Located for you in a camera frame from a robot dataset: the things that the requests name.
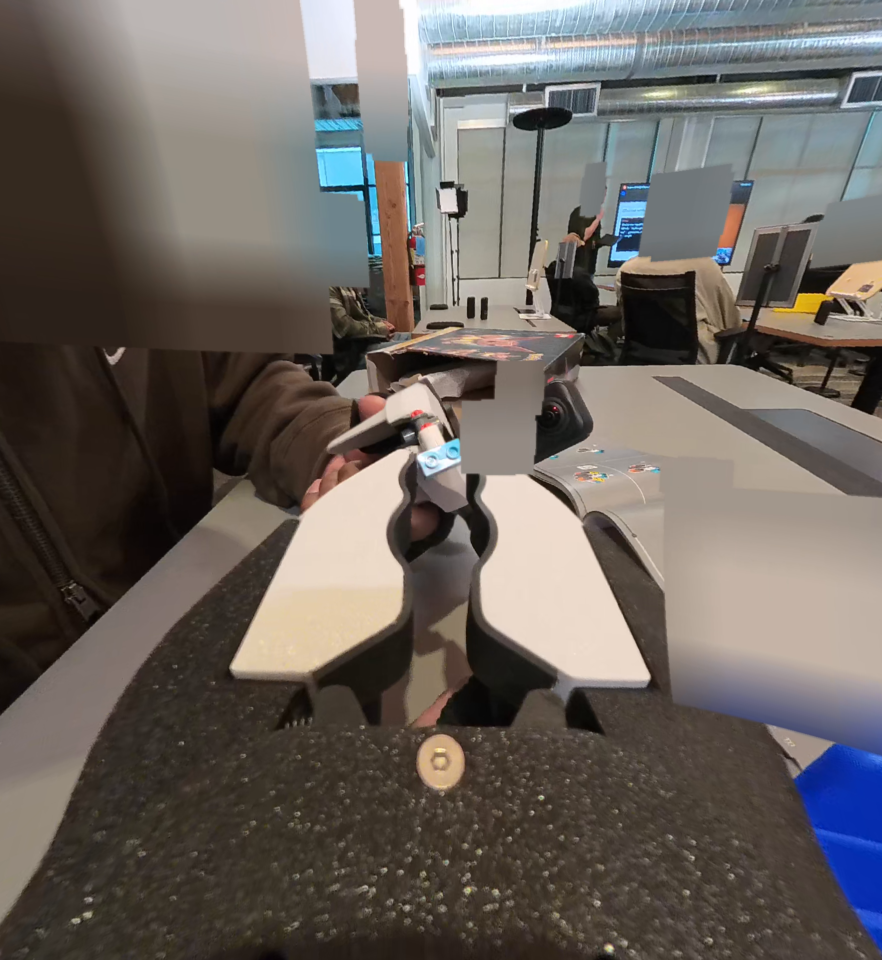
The brown-topped desk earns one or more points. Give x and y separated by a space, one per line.
823 330

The wooden post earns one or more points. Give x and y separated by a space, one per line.
394 247

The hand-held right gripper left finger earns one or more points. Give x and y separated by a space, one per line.
328 585

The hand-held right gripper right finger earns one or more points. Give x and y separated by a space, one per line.
553 585

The person's left forearm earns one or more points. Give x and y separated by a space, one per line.
276 427

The red fire extinguisher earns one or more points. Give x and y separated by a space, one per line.
417 259

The blue plastic bin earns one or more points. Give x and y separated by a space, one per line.
868 840

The grey monitor on stand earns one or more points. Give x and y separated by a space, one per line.
775 262

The person's left hand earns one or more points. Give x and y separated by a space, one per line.
336 476

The printed cardboard toy box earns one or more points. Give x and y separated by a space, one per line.
486 345

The wall screen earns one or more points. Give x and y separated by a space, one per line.
628 225

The wooden laptop stand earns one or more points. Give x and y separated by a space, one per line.
865 281

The light panel on stand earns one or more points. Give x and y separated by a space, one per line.
452 199

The person's brown jacket torso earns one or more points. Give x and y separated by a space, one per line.
73 487

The large silver air duct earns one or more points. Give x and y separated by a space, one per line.
673 37

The small toy brick assembly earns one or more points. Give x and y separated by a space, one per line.
441 456

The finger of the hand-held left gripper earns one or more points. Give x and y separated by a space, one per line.
444 487
388 424

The slim silver air duct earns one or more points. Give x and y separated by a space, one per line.
711 96

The air vent grille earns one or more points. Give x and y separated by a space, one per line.
876 88
572 99

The white phone stand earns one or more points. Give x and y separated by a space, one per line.
537 281

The yellow box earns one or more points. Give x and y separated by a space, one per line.
797 302

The black floor lamp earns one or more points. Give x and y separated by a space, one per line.
540 187

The black mesh office chair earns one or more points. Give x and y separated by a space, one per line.
658 315

